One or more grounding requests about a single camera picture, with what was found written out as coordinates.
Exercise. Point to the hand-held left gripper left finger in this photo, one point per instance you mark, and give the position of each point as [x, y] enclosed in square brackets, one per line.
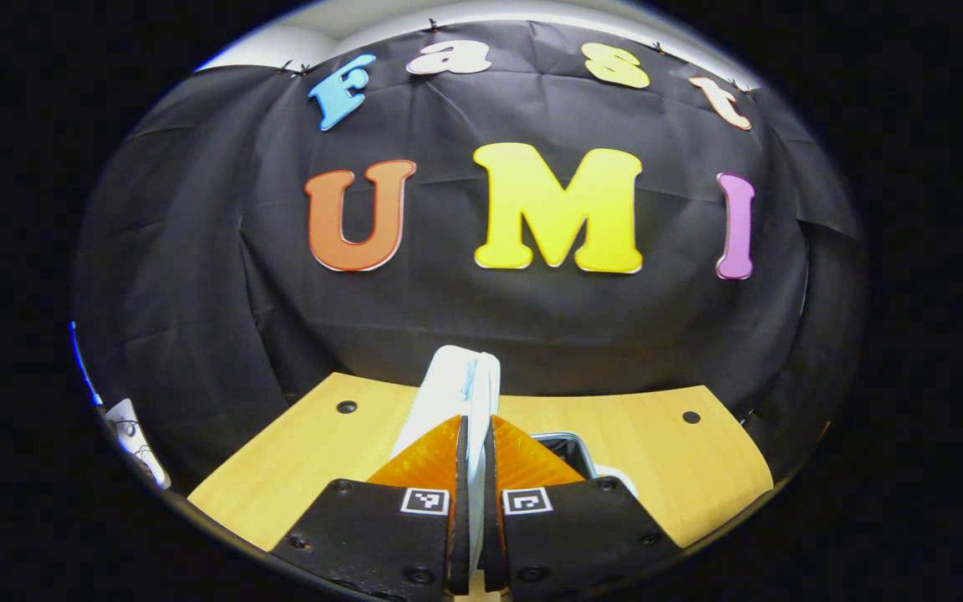
[456, 502]

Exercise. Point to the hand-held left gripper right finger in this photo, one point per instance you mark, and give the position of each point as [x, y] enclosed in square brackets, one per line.
[491, 502]

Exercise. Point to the white hard-shell suitcase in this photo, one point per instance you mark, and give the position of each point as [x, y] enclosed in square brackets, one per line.
[452, 385]

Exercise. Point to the black round table grommet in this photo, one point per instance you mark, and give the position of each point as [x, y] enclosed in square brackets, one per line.
[347, 407]
[690, 416]

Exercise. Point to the white printed sheet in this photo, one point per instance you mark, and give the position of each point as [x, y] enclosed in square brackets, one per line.
[135, 439]

